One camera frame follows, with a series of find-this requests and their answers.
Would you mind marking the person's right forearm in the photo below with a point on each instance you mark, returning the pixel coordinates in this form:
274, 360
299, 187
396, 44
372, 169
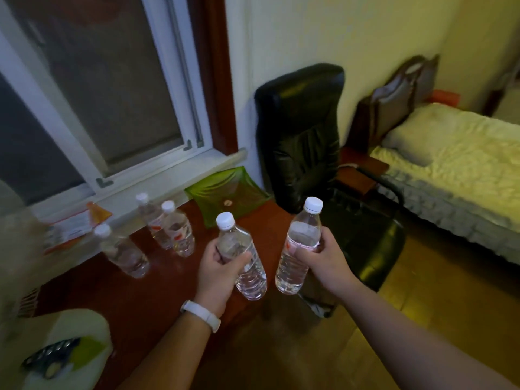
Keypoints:
406, 341

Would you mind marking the white pillow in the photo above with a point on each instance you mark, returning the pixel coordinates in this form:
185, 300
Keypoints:
410, 142

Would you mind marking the person's right hand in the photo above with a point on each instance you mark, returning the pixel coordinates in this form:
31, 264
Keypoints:
331, 268

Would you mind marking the person's left hand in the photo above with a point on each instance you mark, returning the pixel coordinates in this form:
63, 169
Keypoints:
215, 284

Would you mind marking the black leather office chair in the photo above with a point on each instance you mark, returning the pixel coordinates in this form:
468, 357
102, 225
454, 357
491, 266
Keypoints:
300, 134

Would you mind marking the dark wooden window trim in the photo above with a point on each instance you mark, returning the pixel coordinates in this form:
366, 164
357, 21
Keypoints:
211, 77

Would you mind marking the smartwatch with white band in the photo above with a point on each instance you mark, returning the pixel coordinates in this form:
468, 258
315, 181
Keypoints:
201, 314

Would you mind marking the clear plastic water bottle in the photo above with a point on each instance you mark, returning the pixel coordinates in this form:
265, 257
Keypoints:
290, 272
152, 223
178, 235
126, 255
254, 280

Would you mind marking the orange and white paper packet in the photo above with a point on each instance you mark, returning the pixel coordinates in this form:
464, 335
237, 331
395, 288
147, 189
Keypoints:
73, 229

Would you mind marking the green glass dish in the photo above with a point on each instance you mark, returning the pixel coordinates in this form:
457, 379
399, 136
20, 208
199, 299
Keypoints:
227, 190

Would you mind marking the brown padded bed headboard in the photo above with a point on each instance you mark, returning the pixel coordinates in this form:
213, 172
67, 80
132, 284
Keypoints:
390, 101

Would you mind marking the person's left forearm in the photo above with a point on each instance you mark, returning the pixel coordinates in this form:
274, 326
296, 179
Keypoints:
174, 353

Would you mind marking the bed with pale yellow bedspread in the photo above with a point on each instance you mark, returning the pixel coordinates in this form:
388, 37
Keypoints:
467, 166

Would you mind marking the white framed sliding window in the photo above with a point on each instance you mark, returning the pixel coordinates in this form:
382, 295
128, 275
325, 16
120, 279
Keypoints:
170, 56

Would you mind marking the white window ledge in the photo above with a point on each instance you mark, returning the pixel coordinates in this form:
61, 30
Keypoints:
162, 186

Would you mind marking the reddish wooden table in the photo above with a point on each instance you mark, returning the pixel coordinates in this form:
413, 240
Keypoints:
142, 296

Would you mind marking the brown wooden nightstand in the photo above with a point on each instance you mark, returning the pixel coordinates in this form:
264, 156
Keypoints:
357, 162

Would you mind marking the white table fan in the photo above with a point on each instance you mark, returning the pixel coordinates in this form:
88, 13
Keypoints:
48, 329

